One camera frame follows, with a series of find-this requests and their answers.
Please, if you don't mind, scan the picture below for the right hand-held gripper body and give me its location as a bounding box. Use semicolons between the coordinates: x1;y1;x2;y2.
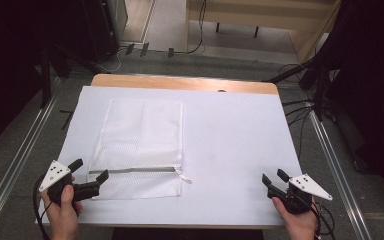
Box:
272;173;334;215

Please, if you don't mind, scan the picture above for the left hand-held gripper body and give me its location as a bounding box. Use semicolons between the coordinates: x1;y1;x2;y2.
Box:
38;160;88;207

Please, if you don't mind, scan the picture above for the white mesh laundry bag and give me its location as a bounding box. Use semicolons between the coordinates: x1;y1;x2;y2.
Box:
86;98;193;201

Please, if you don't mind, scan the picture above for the person's right hand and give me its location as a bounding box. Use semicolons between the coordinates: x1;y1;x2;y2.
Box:
271;196;318;240

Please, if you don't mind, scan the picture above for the person's left hand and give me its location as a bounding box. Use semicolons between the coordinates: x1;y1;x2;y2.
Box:
39;175;84;240

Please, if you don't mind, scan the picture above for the white table sheet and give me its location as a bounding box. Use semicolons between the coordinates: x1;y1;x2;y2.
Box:
34;85;304;230

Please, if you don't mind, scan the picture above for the black metal stand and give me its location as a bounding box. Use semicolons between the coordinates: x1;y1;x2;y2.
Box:
39;46;53;110

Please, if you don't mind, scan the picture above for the black tripod stand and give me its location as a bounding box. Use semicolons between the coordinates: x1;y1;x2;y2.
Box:
263;56;334;123

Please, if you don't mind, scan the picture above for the person's dark clothing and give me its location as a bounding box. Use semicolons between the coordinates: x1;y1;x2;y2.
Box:
111;227;265;240

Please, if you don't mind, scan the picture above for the black curtain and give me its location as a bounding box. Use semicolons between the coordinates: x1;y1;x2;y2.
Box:
0;0;53;156
311;0;384;209

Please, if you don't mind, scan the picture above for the wooden table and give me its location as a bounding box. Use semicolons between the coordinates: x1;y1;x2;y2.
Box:
76;73;285;231

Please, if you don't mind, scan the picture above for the dark equipment cabinet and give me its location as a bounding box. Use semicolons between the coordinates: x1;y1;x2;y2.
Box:
46;0;129;65

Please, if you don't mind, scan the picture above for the light wooden platform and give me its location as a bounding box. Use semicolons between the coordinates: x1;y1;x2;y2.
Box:
185;0;343;64

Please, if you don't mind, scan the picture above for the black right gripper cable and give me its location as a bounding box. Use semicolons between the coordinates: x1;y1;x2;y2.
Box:
308;196;336;240

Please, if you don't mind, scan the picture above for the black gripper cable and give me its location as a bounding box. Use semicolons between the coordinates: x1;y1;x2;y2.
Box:
32;173;53;240
308;196;336;240

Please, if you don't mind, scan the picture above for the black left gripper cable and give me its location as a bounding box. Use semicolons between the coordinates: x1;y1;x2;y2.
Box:
32;173;53;240

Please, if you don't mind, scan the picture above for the aluminium floor rail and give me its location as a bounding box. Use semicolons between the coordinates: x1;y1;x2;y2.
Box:
307;99;373;240
0;77;63;236

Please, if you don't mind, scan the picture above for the black floor cable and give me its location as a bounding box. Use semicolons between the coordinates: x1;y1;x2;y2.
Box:
284;105;314;118
281;97;315;108

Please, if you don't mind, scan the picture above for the white floor cable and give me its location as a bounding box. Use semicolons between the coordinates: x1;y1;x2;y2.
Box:
93;45;128;74

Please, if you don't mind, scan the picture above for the black hanging cable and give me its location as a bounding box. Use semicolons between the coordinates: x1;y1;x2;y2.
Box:
171;0;208;56

